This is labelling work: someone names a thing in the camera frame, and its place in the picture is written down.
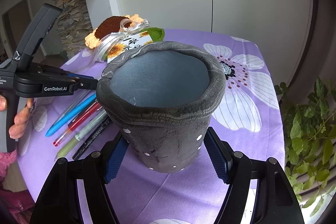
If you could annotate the purple floral tablecloth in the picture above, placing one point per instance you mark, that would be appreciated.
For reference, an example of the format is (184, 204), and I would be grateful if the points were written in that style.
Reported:
(248, 118)

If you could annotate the crochet sunflower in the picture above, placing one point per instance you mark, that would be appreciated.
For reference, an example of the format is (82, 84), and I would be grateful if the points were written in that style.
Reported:
(116, 24)

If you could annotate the green potted plant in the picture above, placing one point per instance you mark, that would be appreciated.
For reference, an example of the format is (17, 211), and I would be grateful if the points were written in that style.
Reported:
(309, 131)

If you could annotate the light blue pen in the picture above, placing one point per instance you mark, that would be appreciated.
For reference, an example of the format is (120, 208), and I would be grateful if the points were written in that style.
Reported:
(75, 111)

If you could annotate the grey translucent pen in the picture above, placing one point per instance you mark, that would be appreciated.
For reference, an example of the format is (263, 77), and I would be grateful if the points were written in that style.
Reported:
(77, 100)

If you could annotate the stack of papers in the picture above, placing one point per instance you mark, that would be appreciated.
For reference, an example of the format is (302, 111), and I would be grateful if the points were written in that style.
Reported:
(73, 25)

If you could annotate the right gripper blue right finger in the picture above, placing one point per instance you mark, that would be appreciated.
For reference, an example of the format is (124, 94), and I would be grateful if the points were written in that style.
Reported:
(219, 155)

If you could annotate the green capped pen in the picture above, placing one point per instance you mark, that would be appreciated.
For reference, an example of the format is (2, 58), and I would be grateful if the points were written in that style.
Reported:
(96, 121)

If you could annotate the black marker pen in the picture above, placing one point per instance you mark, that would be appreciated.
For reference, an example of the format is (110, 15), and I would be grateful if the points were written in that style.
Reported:
(91, 138)

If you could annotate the sunflower gift card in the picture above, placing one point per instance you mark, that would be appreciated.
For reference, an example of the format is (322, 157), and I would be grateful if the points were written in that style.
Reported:
(129, 43)

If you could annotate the grey clay pen holder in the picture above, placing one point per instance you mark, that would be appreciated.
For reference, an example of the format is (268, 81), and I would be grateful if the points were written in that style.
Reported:
(162, 96)

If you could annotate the red gel pen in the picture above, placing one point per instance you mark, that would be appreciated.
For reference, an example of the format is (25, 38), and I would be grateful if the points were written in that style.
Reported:
(77, 121)

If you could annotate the person's left hand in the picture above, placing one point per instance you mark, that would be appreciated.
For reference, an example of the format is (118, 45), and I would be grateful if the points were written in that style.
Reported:
(17, 130)

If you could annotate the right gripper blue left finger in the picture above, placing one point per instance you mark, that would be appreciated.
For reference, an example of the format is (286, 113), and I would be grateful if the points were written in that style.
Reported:
(113, 154)

